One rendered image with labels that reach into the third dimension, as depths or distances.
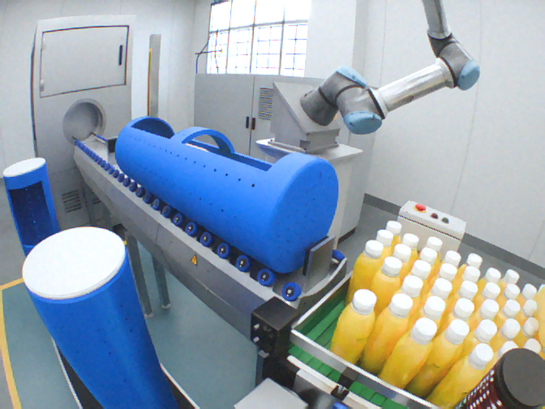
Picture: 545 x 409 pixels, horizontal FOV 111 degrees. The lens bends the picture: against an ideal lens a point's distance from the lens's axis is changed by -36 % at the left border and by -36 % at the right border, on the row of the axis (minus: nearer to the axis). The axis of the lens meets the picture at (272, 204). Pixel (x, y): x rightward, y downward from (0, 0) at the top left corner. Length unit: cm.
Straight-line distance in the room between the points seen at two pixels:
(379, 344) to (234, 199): 42
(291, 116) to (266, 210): 54
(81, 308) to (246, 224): 39
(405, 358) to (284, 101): 88
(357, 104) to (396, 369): 76
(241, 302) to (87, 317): 39
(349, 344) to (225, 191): 41
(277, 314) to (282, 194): 23
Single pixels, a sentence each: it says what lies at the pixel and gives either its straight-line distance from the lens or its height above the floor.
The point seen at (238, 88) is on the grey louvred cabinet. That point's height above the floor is 129.
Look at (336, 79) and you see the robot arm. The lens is 104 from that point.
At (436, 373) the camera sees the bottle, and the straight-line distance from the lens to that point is 57.
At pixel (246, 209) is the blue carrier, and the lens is 60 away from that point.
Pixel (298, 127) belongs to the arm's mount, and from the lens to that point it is 103.
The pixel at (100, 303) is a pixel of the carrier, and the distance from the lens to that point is 62.
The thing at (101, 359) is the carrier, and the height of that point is 83.
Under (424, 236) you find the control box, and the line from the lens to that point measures 84.
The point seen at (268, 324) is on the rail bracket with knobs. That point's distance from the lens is 54.
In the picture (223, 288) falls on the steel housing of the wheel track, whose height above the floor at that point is 86.
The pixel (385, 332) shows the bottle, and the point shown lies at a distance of 53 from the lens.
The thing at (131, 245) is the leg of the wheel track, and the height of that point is 56.
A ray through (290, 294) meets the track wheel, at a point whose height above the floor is 96.
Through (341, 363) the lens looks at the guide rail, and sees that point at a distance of 53.
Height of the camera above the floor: 140
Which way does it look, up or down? 25 degrees down
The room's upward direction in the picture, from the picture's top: 5 degrees clockwise
